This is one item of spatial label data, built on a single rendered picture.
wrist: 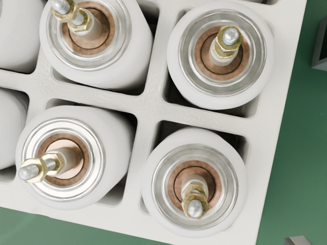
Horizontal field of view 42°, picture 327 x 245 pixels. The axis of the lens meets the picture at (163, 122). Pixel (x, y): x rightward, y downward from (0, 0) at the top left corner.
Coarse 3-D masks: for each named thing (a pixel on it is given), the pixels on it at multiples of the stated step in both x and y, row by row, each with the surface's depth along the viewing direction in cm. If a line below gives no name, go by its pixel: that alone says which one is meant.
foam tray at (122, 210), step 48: (144, 0) 45; (192, 0) 44; (240, 0) 44; (288, 0) 43; (288, 48) 43; (48, 96) 45; (96, 96) 45; (144, 96) 44; (144, 144) 45; (240, 144) 51; (0, 192) 46; (192, 240) 45; (240, 240) 44
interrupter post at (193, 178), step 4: (188, 176) 37; (192, 176) 36; (196, 176) 36; (200, 176) 37; (184, 180) 36; (188, 180) 35; (192, 180) 34; (196, 180) 34; (200, 180) 34; (204, 180) 36; (184, 184) 34; (188, 184) 34; (204, 184) 34; (184, 188) 34; (204, 188) 34
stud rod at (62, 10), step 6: (54, 0) 29; (60, 0) 29; (54, 6) 29; (60, 6) 29; (66, 6) 29; (60, 12) 29; (66, 12) 30; (78, 12) 32; (78, 18) 33; (78, 24) 34
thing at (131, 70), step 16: (48, 0) 39; (128, 0) 37; (144, 32) 38; (48, 48) 38; (128, 48) 37; (144, 48) 40; (64, 64) 38; (128, 64) 38; (144, 64) 44; (80, 80) 38; (96, 80) 38; (112, 80) 39; (128, 80) 44; (144, 80) 52
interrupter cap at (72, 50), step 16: (80, 0) 37; (96, 0) 37; (112, 0) 37; (48, 16) 37; (96, 16) 38; (112, 16) 37; (128, 16) 37; (48, 32) 37; (64, 32) 37; (112, 32) 37; (128, 32) 37; (64, 48) 37; (80, 48) 38; (96, 48) 37; (112, 48) 37; (80, 64) 37; (96, 64) 37; (112, 64) 37
